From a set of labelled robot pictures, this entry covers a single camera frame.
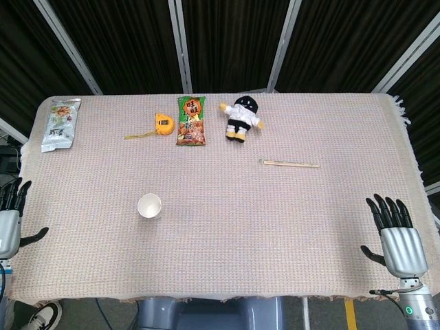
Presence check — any black pleated curtain panel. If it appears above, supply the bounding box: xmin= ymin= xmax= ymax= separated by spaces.
xmin=47 ymin=0 xmax=184 ymax=96
xmin=276 ymin=0 xmax=440 ymax=94
xmin=387 ymin=44 xmax=440 ymax=188
xmin=0 ymin=0 xmax=94 ymax=138
xmin=180 ymin=0 xmax=294 ymax=94

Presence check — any pink woven tablecloth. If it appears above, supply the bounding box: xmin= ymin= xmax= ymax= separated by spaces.
xmin=6 ymin=91 xmax=439 ymax=305

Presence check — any grey metal partition post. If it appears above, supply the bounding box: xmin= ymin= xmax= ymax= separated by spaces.
xmin=265 ymin=0 xmax=303 ymax=94
xmin=167 ymin=0 xmax=193 ymax=94
xmin=371 ymin=23 xmax=440 ymax=94
xmin=33 ymin=0 xmax=103 ymax=96

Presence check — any black white plush doll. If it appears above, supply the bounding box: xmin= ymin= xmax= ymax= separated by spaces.
xmin=219 ymin=96 xmax=265 ymax=142

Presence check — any wooden chopstick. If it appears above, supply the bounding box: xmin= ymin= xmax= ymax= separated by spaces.
xmin=263 ymin=163 xmax=321 ymax=169
xmin=263 ymin=160 xmax=320 ymax=168

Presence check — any dark equipment with cables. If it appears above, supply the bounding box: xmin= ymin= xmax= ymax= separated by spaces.
xmin=0 ymin=144 xmax=22 ymax=182

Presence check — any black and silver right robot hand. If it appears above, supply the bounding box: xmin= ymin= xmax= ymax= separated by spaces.
xmin=360 ymin=194 xmax=430 ymax=278

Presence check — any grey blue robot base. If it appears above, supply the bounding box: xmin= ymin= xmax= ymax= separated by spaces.
xmin=136 ymin=296 xmax=285 ymax=330

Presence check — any yellow tape measure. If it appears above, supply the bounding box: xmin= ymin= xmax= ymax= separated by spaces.
xmin=124 ymin=112 xmax=175 ymax=141

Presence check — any silver white snack bag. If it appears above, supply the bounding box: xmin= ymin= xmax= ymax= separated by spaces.
xmin=41 ymin=98 xmax=83 ymax=153

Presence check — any green orange snack bag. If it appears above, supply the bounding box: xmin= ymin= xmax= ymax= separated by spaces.
xmin=175 ymin=95 xmax=207 ymax=146

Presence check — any white floral paper cup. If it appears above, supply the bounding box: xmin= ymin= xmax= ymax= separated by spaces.
xmin=137 ymin=192 xmax=162 ymax=221

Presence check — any black and white sneaker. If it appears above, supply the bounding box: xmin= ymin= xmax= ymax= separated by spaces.
xmin=27 ymin=300 xmax=63 ymax=330

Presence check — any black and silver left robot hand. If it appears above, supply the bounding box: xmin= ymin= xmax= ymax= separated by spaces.
xmin=0 ymin=178 xmax=50 ymax=259

